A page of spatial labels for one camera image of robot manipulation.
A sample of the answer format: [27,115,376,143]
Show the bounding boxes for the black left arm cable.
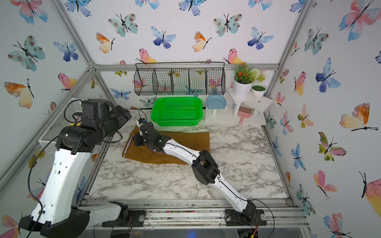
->
[25,99,124,238]

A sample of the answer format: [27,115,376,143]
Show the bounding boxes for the brown long pants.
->
[122,126,210,165]

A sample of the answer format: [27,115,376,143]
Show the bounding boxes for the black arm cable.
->
[25,99,124,238]
[138,109,276,238]

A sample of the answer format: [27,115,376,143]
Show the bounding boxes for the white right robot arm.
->
[132,118,267,226]

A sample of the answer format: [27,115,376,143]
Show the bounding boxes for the white mesh wall basket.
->
[38,98,82,154]

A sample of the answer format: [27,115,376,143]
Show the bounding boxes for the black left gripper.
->
[98,105,132,141]

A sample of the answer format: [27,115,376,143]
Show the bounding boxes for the small white pot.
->
[251,84,266,99]

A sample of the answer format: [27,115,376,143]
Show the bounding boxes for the light blue round plate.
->
[206,95,227,110]

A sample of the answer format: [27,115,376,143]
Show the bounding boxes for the metal base rail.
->
[77,197,310,238]

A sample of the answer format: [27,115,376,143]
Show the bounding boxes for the green plastic basket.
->
[151,97,203,127]

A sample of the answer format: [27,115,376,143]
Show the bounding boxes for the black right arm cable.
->
[138,109,276,238]

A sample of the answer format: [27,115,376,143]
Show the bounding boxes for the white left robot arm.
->
[19,99,132,238]

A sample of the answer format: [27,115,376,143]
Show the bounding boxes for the white step shelf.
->
[205,88,273,126]

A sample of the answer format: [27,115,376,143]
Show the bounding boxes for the white potted flower plant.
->
[233,62,266,98]

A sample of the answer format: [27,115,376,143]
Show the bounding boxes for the black wire wall basket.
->
[133,61,226,97]

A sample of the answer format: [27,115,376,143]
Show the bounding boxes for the pink dustpan brush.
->
[237,106,253,125]

